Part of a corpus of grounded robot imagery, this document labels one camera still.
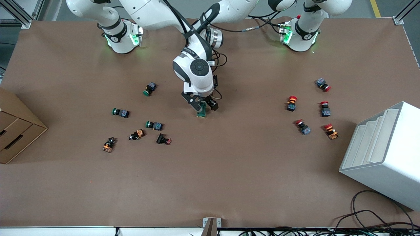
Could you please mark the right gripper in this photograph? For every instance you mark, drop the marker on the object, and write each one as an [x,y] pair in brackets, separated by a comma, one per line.
[212,104]

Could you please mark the green load switch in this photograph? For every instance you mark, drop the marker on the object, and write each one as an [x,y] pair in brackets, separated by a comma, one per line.
[202,112]

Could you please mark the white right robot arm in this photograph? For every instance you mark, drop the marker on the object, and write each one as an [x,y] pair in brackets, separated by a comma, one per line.
[197,68]

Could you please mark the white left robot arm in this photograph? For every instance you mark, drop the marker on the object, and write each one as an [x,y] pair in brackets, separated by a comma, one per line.
[305,32]

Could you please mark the red mushroom button orange block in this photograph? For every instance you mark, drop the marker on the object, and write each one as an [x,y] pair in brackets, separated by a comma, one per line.
[291,104]
[331,131]

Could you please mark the red mushroom button grey block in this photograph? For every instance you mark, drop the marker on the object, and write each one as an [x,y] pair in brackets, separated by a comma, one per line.
[325,109]
[323,84]
[303,127]

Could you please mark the white stepped rack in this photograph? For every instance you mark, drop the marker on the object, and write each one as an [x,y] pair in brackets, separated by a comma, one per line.
[387,157]

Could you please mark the brown cardboard box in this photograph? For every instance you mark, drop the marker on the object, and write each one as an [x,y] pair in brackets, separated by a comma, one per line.
[13,131]

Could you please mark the black switch red block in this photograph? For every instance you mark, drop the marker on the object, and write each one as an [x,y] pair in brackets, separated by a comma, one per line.
[163,139]

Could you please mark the green push button switch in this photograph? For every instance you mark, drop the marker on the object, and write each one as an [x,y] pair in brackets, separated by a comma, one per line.
[154,125]
[120,112]
[150,88]

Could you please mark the black selector switch orange block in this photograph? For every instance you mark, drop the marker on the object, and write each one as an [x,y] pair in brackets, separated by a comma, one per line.
[109,144]
[137,134]

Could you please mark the grey metal table bracket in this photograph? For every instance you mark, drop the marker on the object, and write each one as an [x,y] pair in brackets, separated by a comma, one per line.
[211,226]

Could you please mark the aluminium frame profile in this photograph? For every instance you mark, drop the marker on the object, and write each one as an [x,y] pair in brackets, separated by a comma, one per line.
[19,18]
[398,20]

